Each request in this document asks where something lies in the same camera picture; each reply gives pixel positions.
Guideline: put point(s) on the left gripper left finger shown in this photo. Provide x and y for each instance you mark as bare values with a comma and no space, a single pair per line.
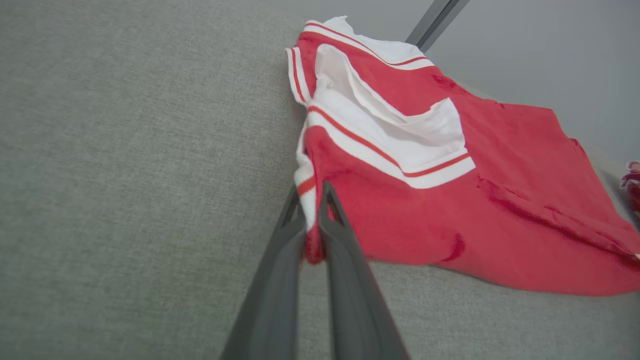
272,310

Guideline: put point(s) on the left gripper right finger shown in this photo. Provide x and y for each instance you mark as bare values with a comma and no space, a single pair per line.
355,310

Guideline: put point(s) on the red garment thin double stripes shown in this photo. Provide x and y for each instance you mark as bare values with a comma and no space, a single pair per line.
475,220

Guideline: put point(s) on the red garment wide white stripe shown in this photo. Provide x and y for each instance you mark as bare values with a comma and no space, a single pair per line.
634,190

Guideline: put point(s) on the grey partition post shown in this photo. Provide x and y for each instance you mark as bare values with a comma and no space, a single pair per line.
435,20

